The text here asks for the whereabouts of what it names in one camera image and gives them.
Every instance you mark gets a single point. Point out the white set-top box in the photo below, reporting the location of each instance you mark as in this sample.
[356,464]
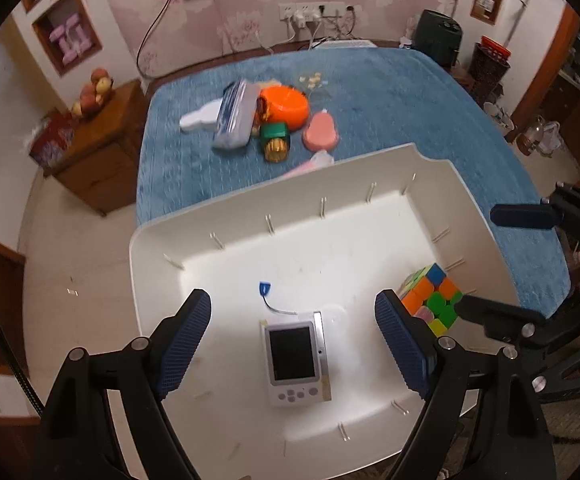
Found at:
[345,44]

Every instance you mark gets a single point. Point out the multicolour puzzle cube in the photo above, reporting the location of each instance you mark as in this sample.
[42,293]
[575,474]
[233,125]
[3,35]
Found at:
[430,295]

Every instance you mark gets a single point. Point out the orange round case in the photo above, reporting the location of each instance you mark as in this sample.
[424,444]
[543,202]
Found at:
[281,103]

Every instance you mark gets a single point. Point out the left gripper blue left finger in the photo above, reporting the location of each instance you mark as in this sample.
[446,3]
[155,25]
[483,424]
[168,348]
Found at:
[178,337]

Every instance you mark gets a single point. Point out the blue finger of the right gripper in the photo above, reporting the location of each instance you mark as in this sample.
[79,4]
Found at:
[524,216]
[502,322]

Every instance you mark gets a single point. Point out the white bottle-shaped plastic piece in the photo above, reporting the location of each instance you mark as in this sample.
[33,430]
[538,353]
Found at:
[204,117]

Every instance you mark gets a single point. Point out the wooden side cabinet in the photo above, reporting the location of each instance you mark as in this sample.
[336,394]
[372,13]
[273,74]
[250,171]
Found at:
[101,166]

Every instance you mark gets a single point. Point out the white toy camera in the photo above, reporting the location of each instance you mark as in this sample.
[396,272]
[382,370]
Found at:
[297,361]

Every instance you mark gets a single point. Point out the blue fluffy table cloth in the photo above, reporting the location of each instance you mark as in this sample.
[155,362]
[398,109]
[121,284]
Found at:
[378,98]

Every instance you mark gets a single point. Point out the fruit pile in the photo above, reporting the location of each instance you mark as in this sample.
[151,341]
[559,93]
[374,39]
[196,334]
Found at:
[94,95]

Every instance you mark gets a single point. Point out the green gold perfume bottle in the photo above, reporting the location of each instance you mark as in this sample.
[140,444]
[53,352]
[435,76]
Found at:
[275,142]

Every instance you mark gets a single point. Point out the red tissue box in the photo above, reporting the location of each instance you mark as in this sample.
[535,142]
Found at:
[51,138]

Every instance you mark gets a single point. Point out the clear box yellow pieces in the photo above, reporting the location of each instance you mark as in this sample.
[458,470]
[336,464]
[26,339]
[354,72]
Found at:
[314,85]

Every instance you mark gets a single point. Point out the dark waste bin red lid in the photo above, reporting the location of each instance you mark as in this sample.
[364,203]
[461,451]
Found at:
[489,63]

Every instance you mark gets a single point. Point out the dark green heater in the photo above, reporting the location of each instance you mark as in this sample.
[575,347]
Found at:
[439,37]

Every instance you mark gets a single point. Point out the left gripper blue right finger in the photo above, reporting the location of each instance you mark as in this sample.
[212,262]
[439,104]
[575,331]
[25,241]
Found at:
[409,339]

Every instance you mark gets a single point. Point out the clear box blue label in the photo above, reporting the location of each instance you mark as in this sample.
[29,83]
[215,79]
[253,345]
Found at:
[236,115]

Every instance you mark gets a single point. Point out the pink dumbbells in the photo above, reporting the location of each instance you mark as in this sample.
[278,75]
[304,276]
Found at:
[71,38]

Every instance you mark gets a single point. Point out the white plastic tray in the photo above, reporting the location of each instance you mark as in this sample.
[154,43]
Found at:
[328,241]

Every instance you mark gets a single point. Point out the pink stick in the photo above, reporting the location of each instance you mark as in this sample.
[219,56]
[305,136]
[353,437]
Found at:
[319,160]

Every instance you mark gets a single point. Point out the pink peach-shaped toy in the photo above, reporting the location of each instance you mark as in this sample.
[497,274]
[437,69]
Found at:
[321,133]

